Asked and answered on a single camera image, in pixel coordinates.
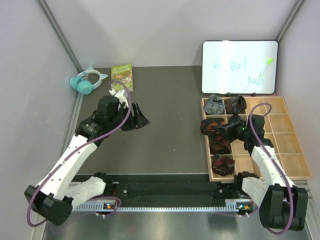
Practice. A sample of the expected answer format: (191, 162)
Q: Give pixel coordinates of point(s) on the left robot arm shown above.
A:
(54, 198)

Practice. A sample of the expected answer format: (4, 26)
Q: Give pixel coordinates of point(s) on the teal cat-ear headphones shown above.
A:
(84, 86)

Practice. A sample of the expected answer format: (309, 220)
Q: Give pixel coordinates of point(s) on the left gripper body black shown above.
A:
(115, 122)

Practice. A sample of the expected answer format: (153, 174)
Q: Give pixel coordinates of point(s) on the white slotted cable duct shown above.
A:
(105, 206)

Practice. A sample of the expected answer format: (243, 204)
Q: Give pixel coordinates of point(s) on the grey rolled tie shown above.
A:
(214, 105)

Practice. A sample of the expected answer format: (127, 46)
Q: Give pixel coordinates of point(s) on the green marker pen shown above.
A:
(269, 61)

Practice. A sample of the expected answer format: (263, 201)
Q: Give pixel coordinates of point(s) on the dark orange floral tie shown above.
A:
(207, 126)

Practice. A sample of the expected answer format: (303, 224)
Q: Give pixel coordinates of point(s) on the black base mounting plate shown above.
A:
(168, 189)

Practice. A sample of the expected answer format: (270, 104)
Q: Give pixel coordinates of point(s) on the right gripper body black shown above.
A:
(238, 131)

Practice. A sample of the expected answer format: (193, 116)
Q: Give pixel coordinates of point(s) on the red patterned rolled tie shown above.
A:
(222, 165)

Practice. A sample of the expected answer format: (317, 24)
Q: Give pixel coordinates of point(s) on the dark brown rolled tie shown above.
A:
(219, 145)

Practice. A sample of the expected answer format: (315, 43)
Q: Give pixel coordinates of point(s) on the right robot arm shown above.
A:
(281, 204)

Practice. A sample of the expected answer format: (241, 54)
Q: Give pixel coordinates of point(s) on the white dry-erase board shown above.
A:
(233, 67)

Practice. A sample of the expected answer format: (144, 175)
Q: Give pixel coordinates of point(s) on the brown red rolled tie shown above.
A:
(235, 105)

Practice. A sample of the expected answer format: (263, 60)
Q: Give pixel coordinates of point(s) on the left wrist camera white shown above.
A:
(122, 95)

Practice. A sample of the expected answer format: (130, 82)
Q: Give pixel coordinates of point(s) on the green paperback book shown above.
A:
(124, 74)

